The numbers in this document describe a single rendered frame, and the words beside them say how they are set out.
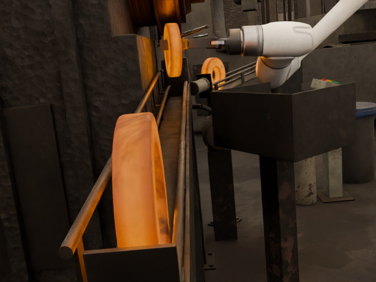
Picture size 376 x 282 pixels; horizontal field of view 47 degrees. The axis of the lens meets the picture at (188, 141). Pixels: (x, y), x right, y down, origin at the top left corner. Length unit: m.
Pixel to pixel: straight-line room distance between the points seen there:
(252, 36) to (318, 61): 2.36
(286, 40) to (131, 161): 0.96
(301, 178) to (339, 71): 1.63
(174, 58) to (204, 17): 2.97
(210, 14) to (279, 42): 2.93
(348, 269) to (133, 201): 1.42
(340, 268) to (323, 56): 2.22
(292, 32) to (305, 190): 1.15
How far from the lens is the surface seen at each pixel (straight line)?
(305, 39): 1.29
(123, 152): 0.36
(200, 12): 4.20
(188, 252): 0.44
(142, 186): 0.35
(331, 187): 2.35
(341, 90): 0.98
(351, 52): 3.76
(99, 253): 0.35
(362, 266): 1.74
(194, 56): 4.20
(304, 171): 2.23
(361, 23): 5.44
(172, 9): 1.35
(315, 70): 3.59
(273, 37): 1.27
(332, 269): 1.71
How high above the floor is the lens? 0.82
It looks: 12 degrees down
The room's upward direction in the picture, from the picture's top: 6 degrees counter-clockwise
